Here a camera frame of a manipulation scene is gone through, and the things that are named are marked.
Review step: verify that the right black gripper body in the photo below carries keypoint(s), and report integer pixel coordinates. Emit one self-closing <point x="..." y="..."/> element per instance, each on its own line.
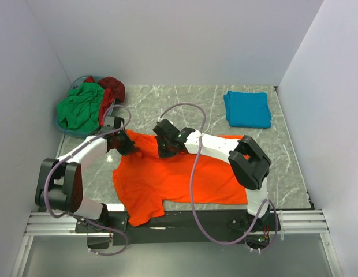
<point x="164" y="149"/>

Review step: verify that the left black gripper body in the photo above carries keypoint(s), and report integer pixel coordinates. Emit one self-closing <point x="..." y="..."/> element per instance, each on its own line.
<point x="124" y="142"/>

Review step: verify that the orange t shirt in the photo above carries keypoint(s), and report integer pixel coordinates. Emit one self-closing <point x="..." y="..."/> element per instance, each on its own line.
<point x="143" y="181"/>

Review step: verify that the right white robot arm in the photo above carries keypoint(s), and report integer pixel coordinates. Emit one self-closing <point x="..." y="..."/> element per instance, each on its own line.
<point x="249" y="163"/>

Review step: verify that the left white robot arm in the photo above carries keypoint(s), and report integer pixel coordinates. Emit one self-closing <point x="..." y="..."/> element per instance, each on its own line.
<point x="60" y="183"/>

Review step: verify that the green t shirt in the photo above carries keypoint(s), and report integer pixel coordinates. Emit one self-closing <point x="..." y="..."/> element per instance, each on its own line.
<point x="80" y="110"/>

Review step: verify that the dark red t shirt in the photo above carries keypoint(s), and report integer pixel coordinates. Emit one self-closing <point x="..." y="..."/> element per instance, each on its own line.
<point x="114" y="91"/>

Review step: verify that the blue plastic basket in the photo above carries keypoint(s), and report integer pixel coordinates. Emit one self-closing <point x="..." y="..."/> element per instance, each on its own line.
<point x="74" y="85"/>

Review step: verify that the folded blue t shirt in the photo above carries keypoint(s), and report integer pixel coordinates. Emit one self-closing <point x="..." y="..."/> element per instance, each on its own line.
<point x="247" y="110"/>

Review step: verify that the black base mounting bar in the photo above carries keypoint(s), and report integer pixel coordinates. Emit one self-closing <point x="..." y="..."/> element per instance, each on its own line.
<point x="180" y="226"/>

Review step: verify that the aluminium frame rail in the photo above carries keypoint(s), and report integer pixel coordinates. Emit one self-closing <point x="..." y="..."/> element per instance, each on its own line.
<point x="292" y="222"/>

